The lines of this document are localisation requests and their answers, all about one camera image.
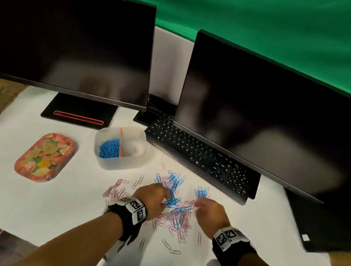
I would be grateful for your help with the person's left hand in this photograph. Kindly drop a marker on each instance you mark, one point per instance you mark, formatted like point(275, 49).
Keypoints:
point(152, 200)

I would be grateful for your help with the person's right hand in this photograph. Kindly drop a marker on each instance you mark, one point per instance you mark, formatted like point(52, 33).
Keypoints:
point(213, 217)

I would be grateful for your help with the pile of blue pink paperclips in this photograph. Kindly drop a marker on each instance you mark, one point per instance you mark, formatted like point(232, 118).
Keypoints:
point(173, 180)

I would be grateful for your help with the translucent plastic container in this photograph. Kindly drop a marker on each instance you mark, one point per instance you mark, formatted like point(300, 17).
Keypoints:
point(118, 163)

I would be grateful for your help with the sorted blue clips heap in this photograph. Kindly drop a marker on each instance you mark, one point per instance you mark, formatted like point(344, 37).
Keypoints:
point(109, 148)

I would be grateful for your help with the floral patterned oval tray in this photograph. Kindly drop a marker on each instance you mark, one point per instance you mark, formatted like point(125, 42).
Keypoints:
point(43, 157)

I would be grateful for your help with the person's left forearm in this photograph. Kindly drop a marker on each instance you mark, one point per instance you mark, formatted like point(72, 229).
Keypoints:
point(73, 247)

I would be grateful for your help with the black keyboard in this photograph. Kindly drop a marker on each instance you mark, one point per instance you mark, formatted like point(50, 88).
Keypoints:
point(201, 158)

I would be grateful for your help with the plain black monitor base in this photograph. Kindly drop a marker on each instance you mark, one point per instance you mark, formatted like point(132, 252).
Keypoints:
point(145, 117)

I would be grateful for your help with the black red-lined monitor base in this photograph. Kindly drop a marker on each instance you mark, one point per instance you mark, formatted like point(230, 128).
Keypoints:
point(78, 111)

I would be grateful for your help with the black computer monitor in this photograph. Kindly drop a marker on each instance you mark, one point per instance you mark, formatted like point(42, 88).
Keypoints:
point(276, 120)
point(65, 36)

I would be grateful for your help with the black laptop with sticker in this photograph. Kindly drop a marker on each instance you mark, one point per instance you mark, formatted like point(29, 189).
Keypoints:
point(332, 227)

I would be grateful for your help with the white table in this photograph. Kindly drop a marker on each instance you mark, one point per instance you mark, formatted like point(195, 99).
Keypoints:
point(20, 200)

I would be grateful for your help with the white divider panel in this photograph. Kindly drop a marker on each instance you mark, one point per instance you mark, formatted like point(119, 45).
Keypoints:
point(168, 67)

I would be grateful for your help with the green backdrop cloth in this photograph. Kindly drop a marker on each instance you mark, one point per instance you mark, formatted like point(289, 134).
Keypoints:
point(246, 13)

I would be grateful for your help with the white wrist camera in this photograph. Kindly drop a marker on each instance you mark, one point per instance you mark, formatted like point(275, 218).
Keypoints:
point(113, 252)

